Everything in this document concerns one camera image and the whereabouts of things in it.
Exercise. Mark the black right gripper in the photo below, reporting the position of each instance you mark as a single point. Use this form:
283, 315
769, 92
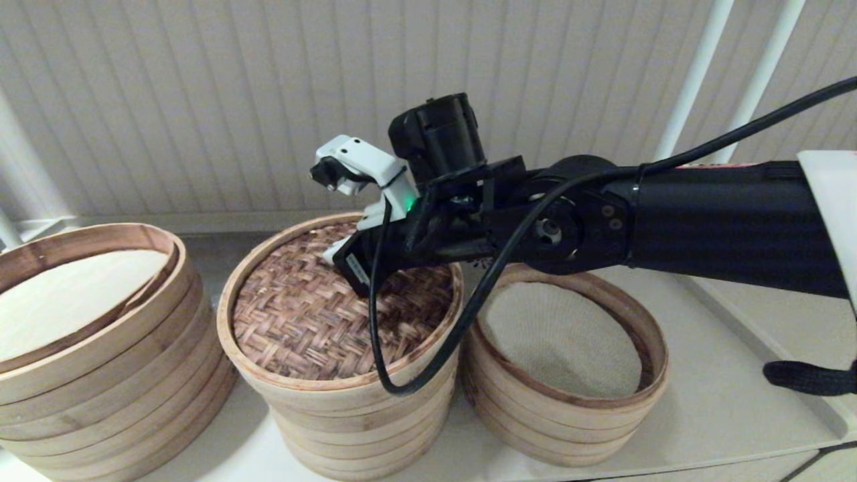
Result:
448, 227

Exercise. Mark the woven bamboo steamer lid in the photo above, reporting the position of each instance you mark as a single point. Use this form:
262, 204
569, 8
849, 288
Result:
301, 328

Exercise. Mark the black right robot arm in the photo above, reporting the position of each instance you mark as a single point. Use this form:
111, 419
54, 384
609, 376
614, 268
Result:
703, 214

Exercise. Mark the bamboo steamer stack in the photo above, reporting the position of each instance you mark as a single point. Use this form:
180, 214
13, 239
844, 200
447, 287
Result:
120, 402
361, 435
535, 428

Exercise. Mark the grey mesh steamer liner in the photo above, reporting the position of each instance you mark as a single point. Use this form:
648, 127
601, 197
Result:
569, 341

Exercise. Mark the white round steamer liner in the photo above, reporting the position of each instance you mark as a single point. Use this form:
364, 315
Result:
67, 301

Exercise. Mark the stainless steel drain panel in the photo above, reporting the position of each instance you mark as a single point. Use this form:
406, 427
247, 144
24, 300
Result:
207, 251

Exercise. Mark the thick white pole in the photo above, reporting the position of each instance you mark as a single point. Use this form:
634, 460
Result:
27, 174

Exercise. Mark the short white pole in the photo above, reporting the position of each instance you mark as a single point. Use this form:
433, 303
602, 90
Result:
7, 231

